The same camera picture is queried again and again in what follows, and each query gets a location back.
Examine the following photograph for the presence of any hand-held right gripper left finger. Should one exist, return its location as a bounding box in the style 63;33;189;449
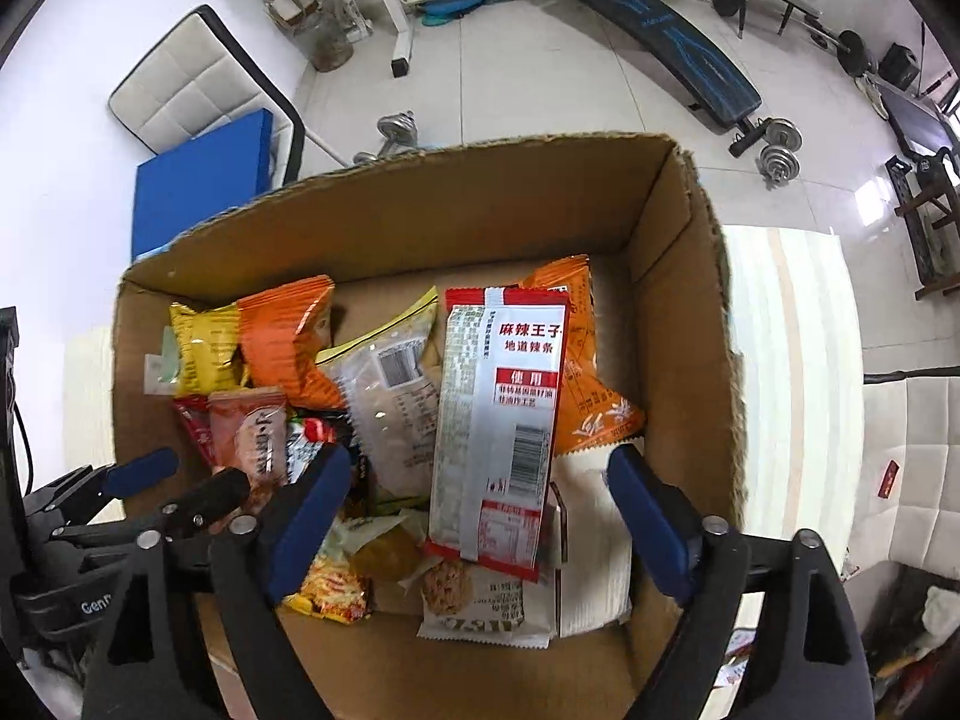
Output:
79;446;353;720

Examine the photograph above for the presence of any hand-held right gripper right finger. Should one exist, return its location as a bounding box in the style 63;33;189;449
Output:
606;446;878;720

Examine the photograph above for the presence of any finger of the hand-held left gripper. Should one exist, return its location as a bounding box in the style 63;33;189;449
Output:
25;447;181;527
160;469;253;542

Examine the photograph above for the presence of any red and silver snack packet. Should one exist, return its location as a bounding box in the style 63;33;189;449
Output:
426;286;572;583

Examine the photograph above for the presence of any grey cookie packet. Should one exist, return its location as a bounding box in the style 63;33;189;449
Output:
417;556;557;647

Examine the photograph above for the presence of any printed cardboard box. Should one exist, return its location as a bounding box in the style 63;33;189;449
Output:
111;132;749;720

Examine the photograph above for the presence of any white packet with barcode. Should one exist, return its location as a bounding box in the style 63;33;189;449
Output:
549;450;635;638

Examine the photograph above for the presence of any yellow noodle snack packet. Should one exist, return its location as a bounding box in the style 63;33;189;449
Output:
280;517;376;625

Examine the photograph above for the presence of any small silver and red packet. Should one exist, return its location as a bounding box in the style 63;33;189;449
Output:
208;388;290;500

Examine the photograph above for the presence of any egg yolk pastry packet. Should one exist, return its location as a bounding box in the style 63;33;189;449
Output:
341;510;430;605

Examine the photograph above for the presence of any pale green snack packet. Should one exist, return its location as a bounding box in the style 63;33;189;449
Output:
144;325;182;395

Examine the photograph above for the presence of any clear beige snack packet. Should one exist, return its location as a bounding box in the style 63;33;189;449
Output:
315;285;445;505

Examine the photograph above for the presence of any orange snack packet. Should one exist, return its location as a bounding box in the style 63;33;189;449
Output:
235;276;350;412
520;255;647;460

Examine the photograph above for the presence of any pile of clutter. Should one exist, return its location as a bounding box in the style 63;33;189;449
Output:
855;562;960;720

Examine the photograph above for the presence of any chrome dumbbell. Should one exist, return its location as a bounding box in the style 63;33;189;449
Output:
756;117;805;185
351;112;422;167

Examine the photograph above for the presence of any glass jar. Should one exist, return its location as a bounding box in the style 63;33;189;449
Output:
306;0;358;74

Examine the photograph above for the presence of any small cardboard box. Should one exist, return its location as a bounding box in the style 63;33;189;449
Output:
265;0;322;37

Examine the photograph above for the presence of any black sit-up bench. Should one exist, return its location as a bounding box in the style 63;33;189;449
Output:
531;0;764;155

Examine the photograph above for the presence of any white weight rack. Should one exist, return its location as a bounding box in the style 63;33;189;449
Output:
352;0;541;80

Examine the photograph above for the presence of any black barbell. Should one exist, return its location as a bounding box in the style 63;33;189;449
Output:
708;0;880;77

